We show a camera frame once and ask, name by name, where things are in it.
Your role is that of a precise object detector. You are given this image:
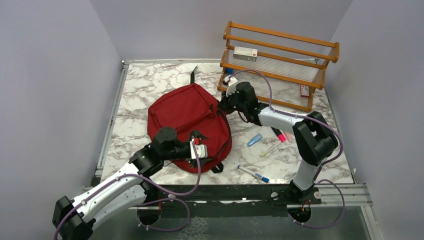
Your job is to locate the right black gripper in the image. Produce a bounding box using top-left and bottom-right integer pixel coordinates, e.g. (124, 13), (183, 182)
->
(216, 88), (247, 116)

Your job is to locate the red student backpack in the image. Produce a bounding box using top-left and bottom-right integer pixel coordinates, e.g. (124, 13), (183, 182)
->
(147, 73), (232, 174)

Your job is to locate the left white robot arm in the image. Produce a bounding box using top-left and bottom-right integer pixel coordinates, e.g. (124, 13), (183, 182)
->
(52, 127), (210, 240)

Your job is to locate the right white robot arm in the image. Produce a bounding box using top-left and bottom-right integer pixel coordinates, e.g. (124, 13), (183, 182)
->
(218, 81), (339, 204)

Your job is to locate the small blue block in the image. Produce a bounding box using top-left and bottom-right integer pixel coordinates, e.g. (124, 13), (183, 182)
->
(224, 67), (234, 75)

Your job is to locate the blue glue stick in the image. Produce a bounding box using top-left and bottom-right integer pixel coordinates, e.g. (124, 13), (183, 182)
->
(247, 133), (263, 147)

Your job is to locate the white box on shelf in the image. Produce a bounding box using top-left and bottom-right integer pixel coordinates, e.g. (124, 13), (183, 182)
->
(233, 46), (258, 62)

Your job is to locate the orange wooden shelf rack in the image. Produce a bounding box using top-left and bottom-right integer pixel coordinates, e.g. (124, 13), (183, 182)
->
(217, 21), (340, 112)

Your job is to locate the pink black highlighter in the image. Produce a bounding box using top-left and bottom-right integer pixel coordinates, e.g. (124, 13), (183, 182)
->
(271, 127), (286, 143)

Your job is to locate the yellow green pen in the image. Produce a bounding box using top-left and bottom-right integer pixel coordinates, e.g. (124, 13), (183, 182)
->
(260, 142), (281, 158)

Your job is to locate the small red white box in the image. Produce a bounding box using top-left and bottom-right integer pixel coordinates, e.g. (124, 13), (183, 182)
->
(300, 84), (310, 98)

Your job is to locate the white blue marker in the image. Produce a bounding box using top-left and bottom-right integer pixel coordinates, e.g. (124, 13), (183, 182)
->
(237, 164), (269, 183)

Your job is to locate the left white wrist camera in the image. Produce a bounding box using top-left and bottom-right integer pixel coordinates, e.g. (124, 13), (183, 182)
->
(190, 138), (208, 160)

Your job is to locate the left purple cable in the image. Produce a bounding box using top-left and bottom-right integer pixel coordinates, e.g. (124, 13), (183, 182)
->
(52, 139), (203, 240)

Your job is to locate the purple cable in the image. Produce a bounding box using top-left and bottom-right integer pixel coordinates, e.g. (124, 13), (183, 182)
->
(52, 139), (203, 240)
(225, 68), (347, 230)

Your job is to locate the black metal base rail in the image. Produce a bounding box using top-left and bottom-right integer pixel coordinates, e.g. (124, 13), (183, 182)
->
(78, 175), (374, 220)

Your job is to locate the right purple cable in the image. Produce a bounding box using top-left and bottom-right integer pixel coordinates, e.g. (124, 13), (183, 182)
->
(225, 68), (347, 230)

